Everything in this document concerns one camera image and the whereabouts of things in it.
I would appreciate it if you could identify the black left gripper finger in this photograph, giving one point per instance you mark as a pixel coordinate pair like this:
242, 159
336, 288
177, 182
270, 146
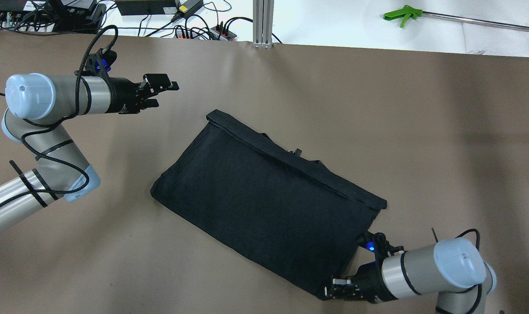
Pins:
156, 83
148, 103

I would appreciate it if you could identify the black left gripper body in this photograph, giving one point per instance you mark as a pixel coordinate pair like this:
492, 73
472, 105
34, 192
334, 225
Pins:
122, 94

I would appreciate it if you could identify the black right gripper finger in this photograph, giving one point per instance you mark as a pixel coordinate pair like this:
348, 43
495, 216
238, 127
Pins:
344, 282
335, 292

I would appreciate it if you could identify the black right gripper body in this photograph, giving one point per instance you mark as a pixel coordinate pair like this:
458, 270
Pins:
371, 283

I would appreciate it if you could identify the black t-shirt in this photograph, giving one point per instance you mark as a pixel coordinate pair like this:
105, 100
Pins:
290, 215

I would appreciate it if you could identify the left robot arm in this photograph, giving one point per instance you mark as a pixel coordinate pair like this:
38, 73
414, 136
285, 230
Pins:
37, 105

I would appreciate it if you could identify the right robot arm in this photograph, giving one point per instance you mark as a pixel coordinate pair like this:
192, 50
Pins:
453, 269

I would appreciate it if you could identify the red black USB hub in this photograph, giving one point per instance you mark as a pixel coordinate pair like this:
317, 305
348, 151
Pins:
216, 33

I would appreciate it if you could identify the black power adapter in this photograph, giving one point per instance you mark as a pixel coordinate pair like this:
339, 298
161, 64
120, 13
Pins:
157, 7

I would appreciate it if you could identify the black mini computer box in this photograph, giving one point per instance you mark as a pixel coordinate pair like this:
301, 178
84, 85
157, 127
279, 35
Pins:
22, 6

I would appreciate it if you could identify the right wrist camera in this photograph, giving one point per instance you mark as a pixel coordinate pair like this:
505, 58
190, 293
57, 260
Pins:
378, 244

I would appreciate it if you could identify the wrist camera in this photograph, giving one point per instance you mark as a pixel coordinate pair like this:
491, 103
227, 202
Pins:
378, 244
99, 63

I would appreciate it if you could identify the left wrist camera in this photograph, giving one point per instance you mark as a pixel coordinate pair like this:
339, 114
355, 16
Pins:
99, 63

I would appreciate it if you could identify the aluminium frame post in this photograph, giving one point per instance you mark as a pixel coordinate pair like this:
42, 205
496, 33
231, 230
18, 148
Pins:
262, 23

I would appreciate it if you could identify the green handled grabber tool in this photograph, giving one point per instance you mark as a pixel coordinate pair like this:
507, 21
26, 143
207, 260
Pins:
408, 12

